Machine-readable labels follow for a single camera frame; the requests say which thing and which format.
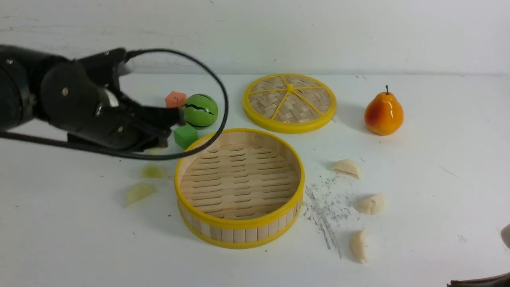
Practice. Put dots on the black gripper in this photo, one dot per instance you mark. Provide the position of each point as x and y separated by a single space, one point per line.
82 97

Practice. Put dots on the green dumpling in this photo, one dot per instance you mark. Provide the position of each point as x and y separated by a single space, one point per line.
153 172
138 192

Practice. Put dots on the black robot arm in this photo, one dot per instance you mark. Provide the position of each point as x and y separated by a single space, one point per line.
21 114

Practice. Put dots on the yellow-rimmed bamboo steamer tray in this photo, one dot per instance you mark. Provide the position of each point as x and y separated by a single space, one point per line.
243 191

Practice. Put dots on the yellow-rimmed woven steamer lid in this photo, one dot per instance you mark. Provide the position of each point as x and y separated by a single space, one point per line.
289 103

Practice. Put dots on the green foam cube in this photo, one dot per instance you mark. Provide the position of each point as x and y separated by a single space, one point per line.
185 136

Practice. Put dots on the orange foam cube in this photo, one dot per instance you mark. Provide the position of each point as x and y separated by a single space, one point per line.
175 99

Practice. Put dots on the green toy watermelon ball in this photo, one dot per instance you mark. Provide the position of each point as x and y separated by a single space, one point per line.
200 111

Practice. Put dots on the white dumpling upper right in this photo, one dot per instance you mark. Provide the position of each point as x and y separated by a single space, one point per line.
347 167

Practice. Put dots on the white dumpling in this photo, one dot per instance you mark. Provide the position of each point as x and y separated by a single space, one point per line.
347 167
357 245
371 205

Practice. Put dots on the orange toy pear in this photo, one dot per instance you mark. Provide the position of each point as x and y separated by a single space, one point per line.
384 114

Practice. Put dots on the white dumpling middle right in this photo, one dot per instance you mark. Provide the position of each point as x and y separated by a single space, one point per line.
371 205

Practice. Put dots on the white dumpling lower right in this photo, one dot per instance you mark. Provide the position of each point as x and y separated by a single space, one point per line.
357 245

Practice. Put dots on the grey object right edge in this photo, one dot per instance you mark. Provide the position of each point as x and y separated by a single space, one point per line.
505 235

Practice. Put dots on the dark object bottom right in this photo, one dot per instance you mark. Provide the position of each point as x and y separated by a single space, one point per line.
502 280

